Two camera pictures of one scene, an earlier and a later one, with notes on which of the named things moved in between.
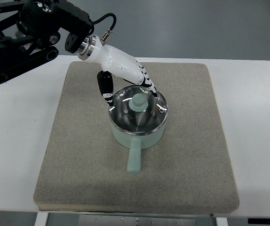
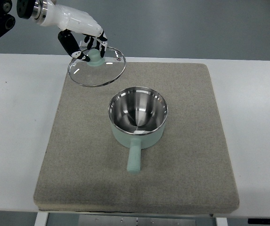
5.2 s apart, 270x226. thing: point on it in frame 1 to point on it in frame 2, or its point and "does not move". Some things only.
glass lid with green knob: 136,111 to 99,71
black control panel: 266,221 does not move
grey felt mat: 85,170 does not move
